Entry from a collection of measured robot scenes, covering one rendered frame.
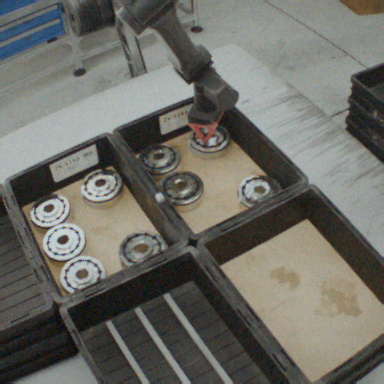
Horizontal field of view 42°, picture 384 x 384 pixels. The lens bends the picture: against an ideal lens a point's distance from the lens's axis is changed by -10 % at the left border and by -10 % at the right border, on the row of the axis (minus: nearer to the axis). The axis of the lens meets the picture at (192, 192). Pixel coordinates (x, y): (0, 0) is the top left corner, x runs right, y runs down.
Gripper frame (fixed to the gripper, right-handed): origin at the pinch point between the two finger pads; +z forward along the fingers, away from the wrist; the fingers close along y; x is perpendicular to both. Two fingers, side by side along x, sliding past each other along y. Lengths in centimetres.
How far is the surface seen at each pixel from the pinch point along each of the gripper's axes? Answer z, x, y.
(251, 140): -1.8, -11.4, -1.2
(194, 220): 3.9, -4.9, -24.0
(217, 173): 4.0, -5.1, -8.7
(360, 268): 1, -44, -28
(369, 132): 48, -42, 71
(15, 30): 40, 150, 99
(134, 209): 3.8, 9.3, -25.2
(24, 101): 87, 151, 91
